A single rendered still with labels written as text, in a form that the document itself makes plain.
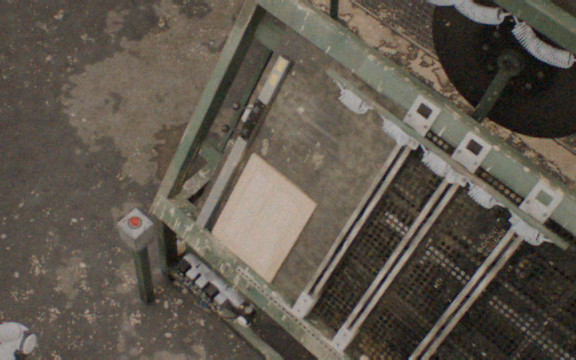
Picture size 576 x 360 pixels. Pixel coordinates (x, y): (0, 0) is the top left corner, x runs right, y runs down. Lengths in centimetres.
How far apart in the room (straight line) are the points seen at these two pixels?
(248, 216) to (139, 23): 247
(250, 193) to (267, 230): 18
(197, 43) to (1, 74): 133
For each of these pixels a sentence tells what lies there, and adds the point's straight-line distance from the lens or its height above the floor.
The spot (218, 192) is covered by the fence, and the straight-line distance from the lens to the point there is 358.
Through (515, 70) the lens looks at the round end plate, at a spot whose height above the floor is 185.
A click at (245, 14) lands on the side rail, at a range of 332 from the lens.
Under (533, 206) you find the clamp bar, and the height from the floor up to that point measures 187.
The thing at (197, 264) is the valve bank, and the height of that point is 74.
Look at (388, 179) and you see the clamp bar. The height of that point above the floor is 161.
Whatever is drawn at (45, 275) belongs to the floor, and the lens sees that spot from 468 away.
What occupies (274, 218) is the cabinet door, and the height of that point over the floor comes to 114.
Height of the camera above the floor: 419
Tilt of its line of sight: 59 degrees down
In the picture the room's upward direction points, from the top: 10 degrees clockwise
